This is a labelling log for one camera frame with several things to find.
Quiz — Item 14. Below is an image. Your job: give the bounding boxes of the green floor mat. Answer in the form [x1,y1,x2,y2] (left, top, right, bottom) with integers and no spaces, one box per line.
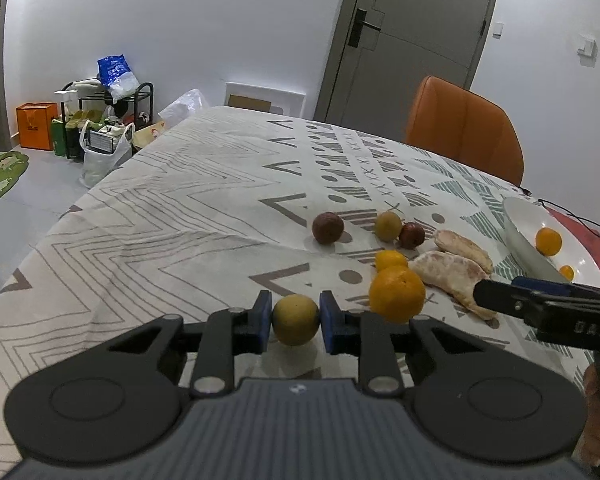
[0,151,31,211]

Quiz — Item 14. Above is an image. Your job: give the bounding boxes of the red round fruit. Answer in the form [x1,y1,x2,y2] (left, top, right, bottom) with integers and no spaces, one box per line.
[398,222,425,250]

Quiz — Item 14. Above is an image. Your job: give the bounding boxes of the black shoe rack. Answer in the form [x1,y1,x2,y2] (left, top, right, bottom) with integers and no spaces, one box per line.
[62,80,154,161]

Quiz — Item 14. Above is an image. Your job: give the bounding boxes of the beige bag with orange print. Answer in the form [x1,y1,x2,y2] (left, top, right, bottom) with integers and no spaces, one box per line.
[132,120,169,154]

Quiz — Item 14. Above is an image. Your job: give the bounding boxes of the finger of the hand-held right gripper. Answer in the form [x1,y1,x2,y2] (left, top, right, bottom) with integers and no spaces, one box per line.
[511,276,600,302]
[472,280,546,328]

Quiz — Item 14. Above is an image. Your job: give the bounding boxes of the yellow-green round fruit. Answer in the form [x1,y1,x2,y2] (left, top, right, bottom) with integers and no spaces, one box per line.
[374,203,404,242]
[272,294,322,347]

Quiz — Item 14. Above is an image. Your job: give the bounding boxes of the white plate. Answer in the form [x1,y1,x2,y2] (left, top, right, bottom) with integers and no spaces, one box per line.
[502,196,600,288]

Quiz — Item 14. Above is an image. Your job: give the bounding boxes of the black door handle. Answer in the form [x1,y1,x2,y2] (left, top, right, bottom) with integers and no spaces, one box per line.
[347,8,383,48]

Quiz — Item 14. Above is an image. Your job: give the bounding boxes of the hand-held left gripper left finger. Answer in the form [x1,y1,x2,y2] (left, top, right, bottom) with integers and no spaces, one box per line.
[107,290,272,395]

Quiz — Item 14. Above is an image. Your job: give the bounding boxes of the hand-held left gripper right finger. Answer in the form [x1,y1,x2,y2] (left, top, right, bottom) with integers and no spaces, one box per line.
[319,290,486,395]

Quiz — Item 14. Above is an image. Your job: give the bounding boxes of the clear plastic bag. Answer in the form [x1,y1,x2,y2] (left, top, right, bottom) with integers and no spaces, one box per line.
[159,88,211,128]

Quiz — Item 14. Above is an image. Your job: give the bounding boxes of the dark red passion fruit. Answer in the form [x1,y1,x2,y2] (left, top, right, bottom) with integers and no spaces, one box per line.
[312,212,345,246]

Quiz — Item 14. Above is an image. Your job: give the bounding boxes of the orange paper bag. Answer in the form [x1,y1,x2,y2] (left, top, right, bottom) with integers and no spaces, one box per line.
[15,102,59,151]

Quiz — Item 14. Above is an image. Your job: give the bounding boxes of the white foam packaging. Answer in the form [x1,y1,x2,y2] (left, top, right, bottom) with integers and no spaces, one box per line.
[225,81,306,120]

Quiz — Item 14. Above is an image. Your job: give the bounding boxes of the red and orange mat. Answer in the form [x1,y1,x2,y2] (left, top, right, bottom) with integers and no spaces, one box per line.
[545,207,600,292]

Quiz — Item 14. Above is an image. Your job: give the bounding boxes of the large peeled pomelo segment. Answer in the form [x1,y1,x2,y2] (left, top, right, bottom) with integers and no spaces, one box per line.
[408,251,498,321]

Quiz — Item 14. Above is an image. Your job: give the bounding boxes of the orange leather chair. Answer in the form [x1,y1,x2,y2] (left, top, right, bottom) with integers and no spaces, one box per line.
[404,76,525,186]

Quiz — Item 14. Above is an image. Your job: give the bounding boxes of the narrow peeled pomelo segment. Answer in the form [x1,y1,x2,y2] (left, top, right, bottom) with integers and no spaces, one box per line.
[433,229,494,275]

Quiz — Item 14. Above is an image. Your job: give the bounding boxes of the large orange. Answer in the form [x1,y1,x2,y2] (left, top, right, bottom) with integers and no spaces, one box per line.
[368,265,427,324]

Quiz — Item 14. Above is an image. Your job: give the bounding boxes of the brown cardboard piece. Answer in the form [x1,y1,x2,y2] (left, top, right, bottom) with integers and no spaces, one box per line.
[228,94,272,111]

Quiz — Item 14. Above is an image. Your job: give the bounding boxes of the white plastic bag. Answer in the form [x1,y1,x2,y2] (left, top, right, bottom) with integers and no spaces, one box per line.
[78,121,136,188]

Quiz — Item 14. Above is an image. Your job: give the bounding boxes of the medium orange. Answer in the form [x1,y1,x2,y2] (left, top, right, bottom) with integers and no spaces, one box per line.
[535,227,563,257]

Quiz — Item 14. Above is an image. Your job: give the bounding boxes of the blue and white bag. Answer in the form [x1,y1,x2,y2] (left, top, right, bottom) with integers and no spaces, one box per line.
[97,54,140,101]

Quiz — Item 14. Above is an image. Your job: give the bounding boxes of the black cable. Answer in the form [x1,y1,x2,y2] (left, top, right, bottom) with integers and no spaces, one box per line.
[517,187,600,241]

